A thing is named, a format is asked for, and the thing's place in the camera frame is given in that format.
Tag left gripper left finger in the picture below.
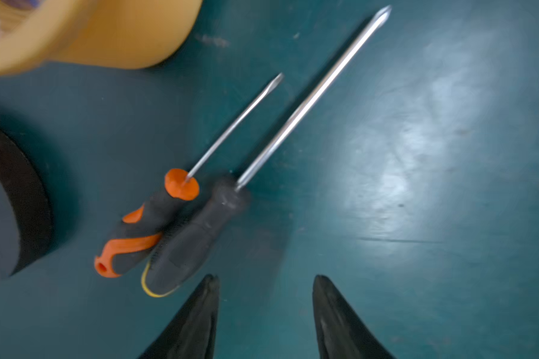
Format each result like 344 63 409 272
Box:
140 274 219 359

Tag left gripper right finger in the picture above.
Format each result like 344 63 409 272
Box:
312 275 393 358

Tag black screwdriver yellow cap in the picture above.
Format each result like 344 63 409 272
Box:
141 5 392 298

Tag orange black stubby screwdriver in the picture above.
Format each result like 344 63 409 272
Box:
94 73 284 278

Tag yellow plastic storage box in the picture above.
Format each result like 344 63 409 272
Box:
0 0 202 76

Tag copper scroll hook stand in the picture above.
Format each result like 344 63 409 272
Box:
0 130 53 281

